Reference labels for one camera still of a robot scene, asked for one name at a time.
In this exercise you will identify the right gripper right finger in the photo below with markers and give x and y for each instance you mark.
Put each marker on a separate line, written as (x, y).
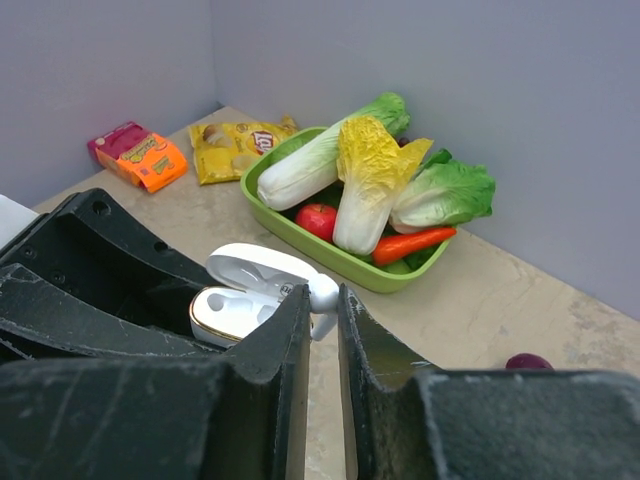
(405, 418)

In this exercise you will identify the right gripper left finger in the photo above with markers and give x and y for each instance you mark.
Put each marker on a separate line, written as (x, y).
(238, 415)

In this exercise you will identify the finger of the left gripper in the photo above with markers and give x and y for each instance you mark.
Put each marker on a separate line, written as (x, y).
(92, 248)
(35, 311)

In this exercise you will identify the white gold-rimmed charging case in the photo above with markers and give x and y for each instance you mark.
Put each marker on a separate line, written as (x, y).
(253, 281)

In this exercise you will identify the pink orange snack box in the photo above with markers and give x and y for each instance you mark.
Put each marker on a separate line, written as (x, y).
(139, 156)

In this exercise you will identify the purple red onion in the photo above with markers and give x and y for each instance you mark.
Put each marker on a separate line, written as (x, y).
(527, 361)

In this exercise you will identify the yellow Lays chips bag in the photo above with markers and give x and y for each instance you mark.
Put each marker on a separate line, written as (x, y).
(222, 152)

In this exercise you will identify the orange carrot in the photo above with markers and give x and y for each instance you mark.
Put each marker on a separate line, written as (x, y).
(395, 247)

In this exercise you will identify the green plastic basket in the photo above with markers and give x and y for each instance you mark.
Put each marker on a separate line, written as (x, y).
(348, 266)

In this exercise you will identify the red tomato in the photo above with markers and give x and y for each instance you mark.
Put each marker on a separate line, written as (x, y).
(318, 219)

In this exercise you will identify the green leaf lettuce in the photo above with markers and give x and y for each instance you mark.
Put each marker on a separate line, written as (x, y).
(443, 192)

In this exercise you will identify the yellow napa cabbage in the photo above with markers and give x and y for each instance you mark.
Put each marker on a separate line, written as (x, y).
(374, 170)

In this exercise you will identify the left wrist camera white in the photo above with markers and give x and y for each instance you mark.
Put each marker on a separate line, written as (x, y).
(14, 218)

